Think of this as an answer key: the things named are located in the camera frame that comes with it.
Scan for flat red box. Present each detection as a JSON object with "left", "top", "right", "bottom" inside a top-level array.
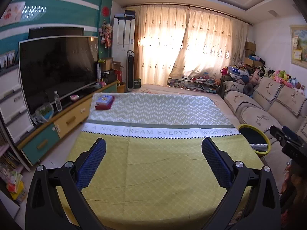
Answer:
[{"left": 95, "top": 97, "right": 115, "bottom": 111}]

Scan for yellow rimmed black bin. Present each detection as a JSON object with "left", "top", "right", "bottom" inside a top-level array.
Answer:
[{"left": 237, "top": 124, "right": 271, "bottom": 155}]

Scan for beige embroidered sheer curtain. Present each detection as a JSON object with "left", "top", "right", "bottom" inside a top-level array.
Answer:
[
  {"left": 134, "top": 4, "right": 190, "bottom": 87},
  {"left": 170, "top": 7, "right": 248, "bottom": 79}
]

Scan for blue card box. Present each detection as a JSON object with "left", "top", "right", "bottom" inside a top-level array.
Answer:
[{"left": 95, "top": 95, "right": 114, "bottom": 106}]

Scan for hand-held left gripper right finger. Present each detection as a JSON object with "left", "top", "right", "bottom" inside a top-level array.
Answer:
[{"left": 201, "top": 137, "right": 282, "bottom": 230}]

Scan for glass fish bowl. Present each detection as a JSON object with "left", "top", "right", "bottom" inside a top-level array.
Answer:
[{"left": 35, "top": 102, "right": 54, "bottom": 122}]

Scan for artificial flower bouquet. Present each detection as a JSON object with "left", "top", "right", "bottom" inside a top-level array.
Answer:
[{"left": 99, "top": 20, "right": 113, "bottom": 48}]

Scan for pile of plush toys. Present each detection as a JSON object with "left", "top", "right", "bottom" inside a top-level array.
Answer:
[{"left": 249, "top": 65, "right": 307, "bottom": 96}]

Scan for cluttered glass coffee table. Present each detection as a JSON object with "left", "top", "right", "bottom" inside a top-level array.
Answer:
[{"left": 167, "top": 73, "right": 221, "bottom": 94}]

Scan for black boxes on cabinet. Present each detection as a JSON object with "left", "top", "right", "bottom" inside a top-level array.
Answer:
[{"left": 102, "top": 70, "right": 118, "bottom": 82}]

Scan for blue star patterned bag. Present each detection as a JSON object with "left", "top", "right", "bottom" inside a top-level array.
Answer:
[{"left": 228, "top": 66, "right": 250, "bottom": 78}]

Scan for white plastic drawer unit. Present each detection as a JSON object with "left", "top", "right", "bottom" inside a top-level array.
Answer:
[{"left": 0, "top": 65, "right": 35, "bottom": 145}]

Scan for framed wall picture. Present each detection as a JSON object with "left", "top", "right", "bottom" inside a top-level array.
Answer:
[{"left": 290, "top": 25, "right": 307, "bottom": 67}]

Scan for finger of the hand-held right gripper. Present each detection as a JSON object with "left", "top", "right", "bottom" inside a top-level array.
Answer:
[
  {"left": 282, "top": 125, "right": 301, "bottom": 142},
  {"left": 269, "top": 125, "right": 288, "bottom": 146}
]

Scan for green yellow television cabinet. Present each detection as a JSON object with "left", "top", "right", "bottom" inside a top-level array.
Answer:
[{"left": 17, "top": 80, "right": 119, "bottom": 166}]

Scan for shiny clear wall decoration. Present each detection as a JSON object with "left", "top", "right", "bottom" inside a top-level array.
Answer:
[{"left": 21, "top": 5, "right": 47, "bottom": 20}]

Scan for cartoon wall poster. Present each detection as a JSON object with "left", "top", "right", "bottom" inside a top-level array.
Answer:
[{"left": 0, "top": 1, "right": 26, "bottom": 27}]

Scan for clear water bottle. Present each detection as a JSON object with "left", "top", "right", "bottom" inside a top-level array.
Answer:
[{"left": 54, "top": 91, "right": 63, "bottom": 112}]

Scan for white plastic bag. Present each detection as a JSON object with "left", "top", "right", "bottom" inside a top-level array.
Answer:
[{"left": 250, "top": 144, "right": 268, "bottom": 152}]

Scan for beige covered sofa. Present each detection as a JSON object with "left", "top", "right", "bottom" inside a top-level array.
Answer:
[{"left": 222, "top": 76, "right": 307, "bottom": 187}]

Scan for large flat screen television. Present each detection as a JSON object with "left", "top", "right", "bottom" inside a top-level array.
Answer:
[{"left": 19, "top": 36, "right": 99, "bottom": 114}]

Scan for black tower fan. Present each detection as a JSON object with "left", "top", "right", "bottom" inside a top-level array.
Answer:
[{"left": 127, "top": 50, "right": 135, "bottom": 92}]

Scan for pile of children's books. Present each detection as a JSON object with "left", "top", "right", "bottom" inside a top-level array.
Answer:
[{"left": 0, "top": 144, "right": 28, "bottom": 204}]

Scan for grey round cushion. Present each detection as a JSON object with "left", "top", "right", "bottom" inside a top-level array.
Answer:
[{"left": 243, "top": 84, "right": 255, "bottom": 96}]

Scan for person's dark patterned clothing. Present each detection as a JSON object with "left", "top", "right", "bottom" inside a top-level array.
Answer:
[{"left": 279, "top": 159, "right": 307, "bottom": 223}]

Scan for white standing air conditioner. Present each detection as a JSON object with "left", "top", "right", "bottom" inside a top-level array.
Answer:
[{"left": 113, "top": 17, "right": 135, "bottom": 82}]

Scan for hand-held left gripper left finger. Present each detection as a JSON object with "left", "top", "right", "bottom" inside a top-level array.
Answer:
[{"left": 25, "top": 138, "right": 107, "bottom": 230}]

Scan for brown curtain rod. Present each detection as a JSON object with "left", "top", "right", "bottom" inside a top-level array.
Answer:
[{"left": 122, "top": 2, "right": 253, "bottom": 26}]

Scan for stack of cardboard boxes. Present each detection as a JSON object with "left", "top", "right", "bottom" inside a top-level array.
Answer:
[{"left": 245, "top": 41, "right": 257, "bottom": 66}]

